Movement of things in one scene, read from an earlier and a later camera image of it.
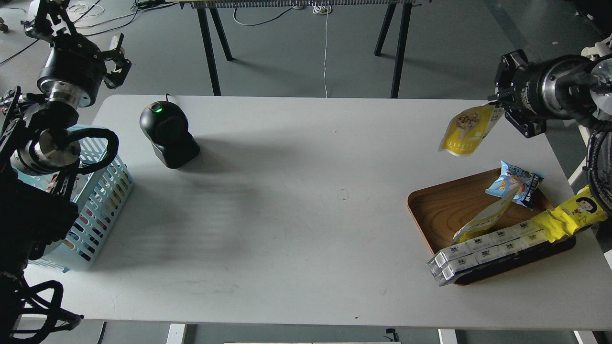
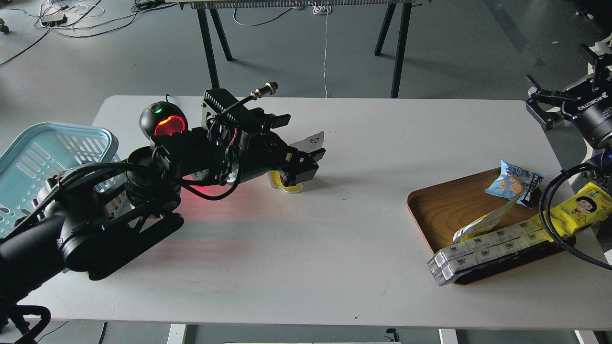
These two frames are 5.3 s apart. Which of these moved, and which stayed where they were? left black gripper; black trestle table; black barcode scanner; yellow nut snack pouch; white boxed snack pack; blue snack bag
Moved: yellow nut snack pouch; left black gripper
Stayed: white boxed snack pack; blue snack bag; black trestle table; black barcode scanner
